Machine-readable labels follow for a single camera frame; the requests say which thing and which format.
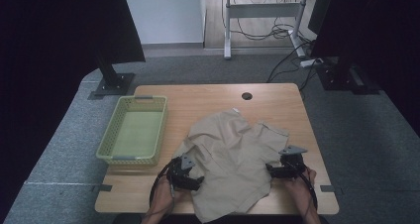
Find green plastic basket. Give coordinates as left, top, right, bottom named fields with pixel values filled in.
left=95, top=95, right=168, bottom=167

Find large black curtain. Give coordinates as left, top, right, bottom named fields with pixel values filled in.
left=0, top=0, right=147, bottom=218

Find bundle of black cables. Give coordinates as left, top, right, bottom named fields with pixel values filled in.
left=230, top=0, right=312, bottom=42

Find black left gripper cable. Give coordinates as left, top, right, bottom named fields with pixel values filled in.
left=149, top=157, right=182, bottom=215

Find white desk frame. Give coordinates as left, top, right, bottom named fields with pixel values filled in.
left=214, top=0, right=313, bottom=60

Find person's left hand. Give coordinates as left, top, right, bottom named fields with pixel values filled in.
left=148, top=176, right=186, bottom=215

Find white power strip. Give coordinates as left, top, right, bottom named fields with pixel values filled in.
left=299, top=57, right=325, bottom=68

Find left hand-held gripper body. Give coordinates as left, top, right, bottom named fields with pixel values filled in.
left=166, top=153, right=196, bottom=190

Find black stand base plate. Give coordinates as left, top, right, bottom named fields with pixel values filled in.
left=315, top=63, right=382, bottom=96

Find black metal stand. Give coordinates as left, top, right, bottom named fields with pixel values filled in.
left=93, top=56, right=137, bottom=97

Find black curtain with stand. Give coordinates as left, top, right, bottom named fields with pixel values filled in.
left=310, top=0, right=420, bottom=137

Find person's right hand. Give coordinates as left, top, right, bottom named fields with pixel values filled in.
left=284, top=168, right=318, bottom=215

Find black floor cable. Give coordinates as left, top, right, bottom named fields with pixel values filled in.
left=265, top=40, right=313, bottom=84

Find beige shorts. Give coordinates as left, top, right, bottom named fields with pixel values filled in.
left=172, top=107, right=291, bottom=224

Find black monitor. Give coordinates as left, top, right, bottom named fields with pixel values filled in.
left=307, top=0, right=335, bottom=36

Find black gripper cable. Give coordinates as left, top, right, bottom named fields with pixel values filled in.
left=149, top=157, right=182, bottom=215
left=285, top=161, right=319, bottom=215

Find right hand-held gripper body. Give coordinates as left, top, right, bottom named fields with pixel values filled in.
left=278, top=145, right=308, bottom=179

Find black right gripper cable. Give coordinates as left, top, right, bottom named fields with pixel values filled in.
left=285, top=161, right=319, bottom=215

